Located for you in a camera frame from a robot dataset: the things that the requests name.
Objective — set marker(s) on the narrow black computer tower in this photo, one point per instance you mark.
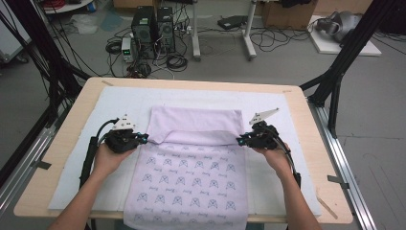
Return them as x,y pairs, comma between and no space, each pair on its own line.
166,30

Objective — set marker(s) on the teal floor sheet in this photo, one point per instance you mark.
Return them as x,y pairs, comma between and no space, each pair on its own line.
112,20

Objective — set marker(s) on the clear plastic bag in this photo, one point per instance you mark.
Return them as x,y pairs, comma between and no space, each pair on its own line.
83,25

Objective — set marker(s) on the white power supply unit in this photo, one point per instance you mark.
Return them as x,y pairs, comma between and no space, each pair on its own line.
127,49

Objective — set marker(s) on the white metal stand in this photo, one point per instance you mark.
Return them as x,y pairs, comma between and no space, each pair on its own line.
195,38

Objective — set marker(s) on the grey tape strip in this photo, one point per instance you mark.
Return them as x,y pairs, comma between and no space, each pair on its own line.
337,181

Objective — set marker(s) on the wide black computer tower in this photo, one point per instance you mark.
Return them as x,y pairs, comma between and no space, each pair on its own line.
143,30

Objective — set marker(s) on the aluminium rail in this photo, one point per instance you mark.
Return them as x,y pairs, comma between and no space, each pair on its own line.
338,153
28,159

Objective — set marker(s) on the grey rounded device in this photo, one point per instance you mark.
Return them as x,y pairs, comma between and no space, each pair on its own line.
341,24

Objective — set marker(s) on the white grid foam mat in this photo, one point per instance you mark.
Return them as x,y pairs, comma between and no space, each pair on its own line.
127,99

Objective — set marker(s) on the thin wooden stick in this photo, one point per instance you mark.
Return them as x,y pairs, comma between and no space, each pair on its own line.
326,206

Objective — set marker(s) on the round white table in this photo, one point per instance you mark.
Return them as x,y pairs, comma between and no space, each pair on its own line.
65,7

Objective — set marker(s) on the white floor board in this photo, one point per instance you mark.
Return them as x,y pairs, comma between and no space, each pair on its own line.
325,46

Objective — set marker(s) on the pale pink printed towel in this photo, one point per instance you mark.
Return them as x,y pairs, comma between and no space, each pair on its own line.
188,169

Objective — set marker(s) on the person's left hand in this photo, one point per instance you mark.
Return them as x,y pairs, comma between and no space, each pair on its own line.
110,159

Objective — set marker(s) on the person's right hand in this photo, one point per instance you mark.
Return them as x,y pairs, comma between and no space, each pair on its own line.
276,159

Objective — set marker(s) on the black tape strip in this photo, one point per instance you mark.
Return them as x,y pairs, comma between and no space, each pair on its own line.
42,165

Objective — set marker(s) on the flat black device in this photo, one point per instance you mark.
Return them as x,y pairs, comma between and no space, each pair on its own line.
232,21

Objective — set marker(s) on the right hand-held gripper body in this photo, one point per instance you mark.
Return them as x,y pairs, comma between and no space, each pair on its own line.
263,137

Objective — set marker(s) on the black metal frame strut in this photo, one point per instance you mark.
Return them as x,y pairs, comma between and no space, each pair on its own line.
35,38
349,51

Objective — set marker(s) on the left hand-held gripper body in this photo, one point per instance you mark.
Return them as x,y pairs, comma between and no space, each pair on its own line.
121,140

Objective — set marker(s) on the brown cardboard box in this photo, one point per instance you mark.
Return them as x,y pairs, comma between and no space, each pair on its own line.
287,17

